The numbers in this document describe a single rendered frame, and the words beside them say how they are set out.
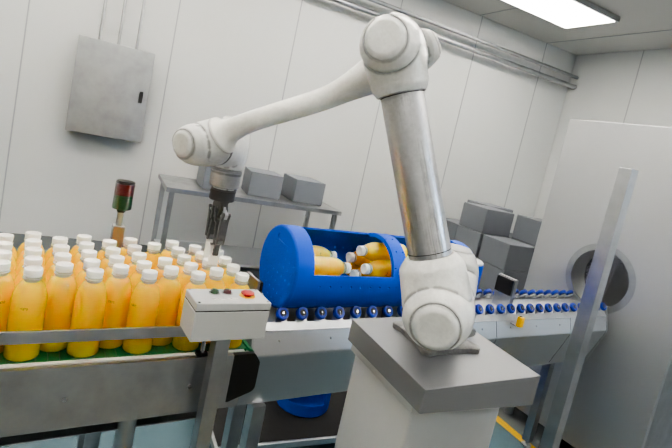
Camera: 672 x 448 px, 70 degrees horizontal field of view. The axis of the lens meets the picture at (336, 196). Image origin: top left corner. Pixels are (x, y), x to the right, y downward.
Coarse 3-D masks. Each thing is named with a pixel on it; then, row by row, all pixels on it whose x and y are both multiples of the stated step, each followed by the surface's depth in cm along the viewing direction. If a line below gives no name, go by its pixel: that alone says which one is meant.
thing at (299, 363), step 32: (288, 320) 162; (544, 320) 238; (256, 352) 151; (288, 352) 157; (320, 352) 164; (352, 352) 172; (512, 352) 231; (544, 352) 248; (256, 384) 158; (288, 384) 166; (320, 384) 174
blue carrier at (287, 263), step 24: (288, 240) 160; (312, 240) 184; (336, 240) 189; (360, 240) 194; (384, 240) 181; (264, 264) 172; (288, 264) 157; (312, 264) 156; (264, 288) 171; (288, 288) 156; (312, 288) 157; (336, 288) 162; (360, 288) 168; (384, 288) 174
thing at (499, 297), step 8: (496, 280) 237; (504, 280) 233; (512, 280) 231; (496, 288) 236; (504, 288) 232; (512, 288) 231; (496, 296) 238; (504, 296) 234; (512, 296) 231; (496, 304) 237; (504, 304) 233
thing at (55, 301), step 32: (128, 256) 143; (0, 288) 109; (32, 288) 110; (64, 288) 116; (96, 288) 117; (128, 288) 125; (0, 320) 110; (32, 320) 110; (64, 320) 118; (96, 320) 118; (128, 320) 124; (0, 352) 112; (32, 352) 112; (96, 352) 121; (128, 352) 125
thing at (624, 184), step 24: (624, 168) 207; (624, 192) 206; (624, 216) 209; (600, 240) 212; (600, 264) 211; (600, 288) 212; (576, 336) 216; (576, 360) 215; (576, 384) 219; (552, 408) 221; (552, 432) 220
